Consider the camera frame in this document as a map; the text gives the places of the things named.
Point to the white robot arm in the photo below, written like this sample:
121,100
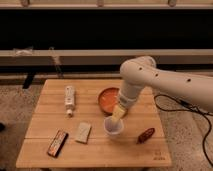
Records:
141,72

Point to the dark candy bar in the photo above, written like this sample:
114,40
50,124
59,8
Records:
57,143

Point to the orange ceramic bowl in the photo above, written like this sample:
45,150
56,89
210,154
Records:
107,99

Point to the wooden table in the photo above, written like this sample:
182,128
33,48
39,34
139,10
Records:
100,151

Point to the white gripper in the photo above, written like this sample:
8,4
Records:
120,111

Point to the red snack wrapper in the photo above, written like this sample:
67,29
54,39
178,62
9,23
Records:
145,135

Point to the white sponge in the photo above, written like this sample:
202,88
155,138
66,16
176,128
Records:
83,132

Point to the white plastic bottle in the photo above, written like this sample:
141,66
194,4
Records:
70,100

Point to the metal rail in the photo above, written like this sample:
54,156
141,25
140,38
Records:
102,57

